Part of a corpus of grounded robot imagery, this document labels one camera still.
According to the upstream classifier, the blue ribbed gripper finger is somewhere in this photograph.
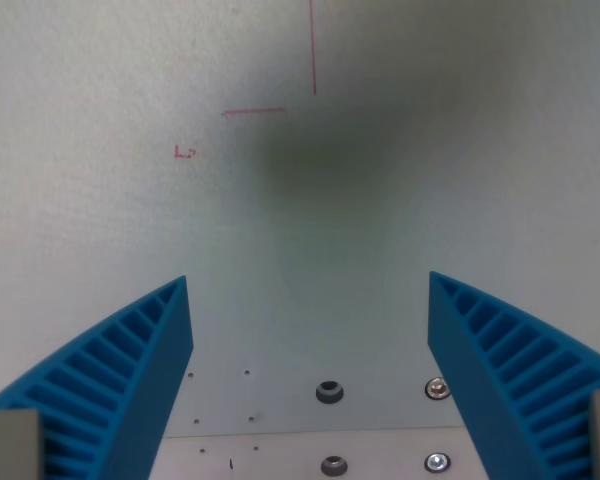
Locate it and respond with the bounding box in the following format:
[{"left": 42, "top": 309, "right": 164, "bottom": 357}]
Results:
[
  {"left": 427, "top": 270, "right": 600, "bottom": 480},
  {"left": 0, "top": 274, "right": 195, "bottom": 480}
]

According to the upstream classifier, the silver screw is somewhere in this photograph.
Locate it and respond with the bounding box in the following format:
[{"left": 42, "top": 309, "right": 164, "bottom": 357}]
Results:
[
  {"left": 424, "top": 377, "right": 451, "bottom": 401},
  {"left": 423, "top": 451, "right": 452, "bottom": 474}
]

